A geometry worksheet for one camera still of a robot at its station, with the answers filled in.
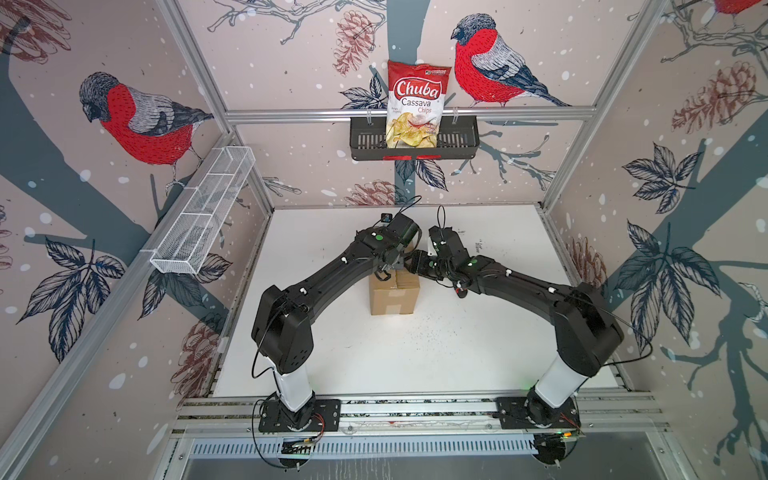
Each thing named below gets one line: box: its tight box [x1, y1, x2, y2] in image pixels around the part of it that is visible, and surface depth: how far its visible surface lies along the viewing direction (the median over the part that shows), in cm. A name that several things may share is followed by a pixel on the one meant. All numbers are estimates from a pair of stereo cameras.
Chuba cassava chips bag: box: [386, 60, 452, 149], surface depth 86 cm
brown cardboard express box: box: [369, 268, 420, 315], surface depth 83 cm
